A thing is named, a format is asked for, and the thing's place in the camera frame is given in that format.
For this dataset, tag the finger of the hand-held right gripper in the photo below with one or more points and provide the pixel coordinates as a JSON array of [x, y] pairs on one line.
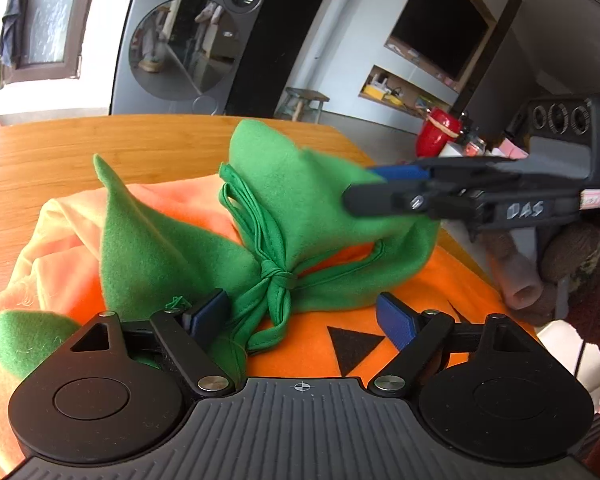
[[375, 201], [400, 173]]

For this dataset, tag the hanging dark cloth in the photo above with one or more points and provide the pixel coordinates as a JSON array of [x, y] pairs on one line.
[[11, 25]]

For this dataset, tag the yellow box on shelf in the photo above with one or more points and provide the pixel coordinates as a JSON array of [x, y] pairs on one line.
[[375, 92]]

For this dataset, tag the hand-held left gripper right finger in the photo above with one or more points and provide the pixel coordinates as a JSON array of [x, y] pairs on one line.
[[395, 325]]

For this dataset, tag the red round vase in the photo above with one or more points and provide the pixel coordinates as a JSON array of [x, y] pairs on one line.
[[432, 132]]

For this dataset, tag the grey washing machine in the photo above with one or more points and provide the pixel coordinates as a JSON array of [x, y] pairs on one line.
[[180, 40]]

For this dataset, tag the small wooden stool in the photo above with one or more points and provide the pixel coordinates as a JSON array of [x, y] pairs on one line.
[[302, 100]]

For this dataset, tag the dark framed window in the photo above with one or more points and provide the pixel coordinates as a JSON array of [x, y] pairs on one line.
[[55, 15]]

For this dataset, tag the tall black panel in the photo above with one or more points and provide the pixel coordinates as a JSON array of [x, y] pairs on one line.
[[280, 35]]

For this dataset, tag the white box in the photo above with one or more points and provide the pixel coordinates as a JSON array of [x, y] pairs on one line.
[[455, 150]]

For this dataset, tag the pink box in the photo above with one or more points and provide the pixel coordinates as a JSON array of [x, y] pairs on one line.
[[512, 149]]

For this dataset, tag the black wall television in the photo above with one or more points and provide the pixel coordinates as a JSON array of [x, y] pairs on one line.
[[437, 15]]

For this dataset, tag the person's right hand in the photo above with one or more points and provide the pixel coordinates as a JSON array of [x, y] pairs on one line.
[[517, 280]]

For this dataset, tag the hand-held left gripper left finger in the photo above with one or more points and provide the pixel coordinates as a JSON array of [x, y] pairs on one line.
[[207, 314]]

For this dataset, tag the orange pumpkin costume green collar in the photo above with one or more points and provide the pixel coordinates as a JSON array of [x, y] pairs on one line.
[[305, 330]]

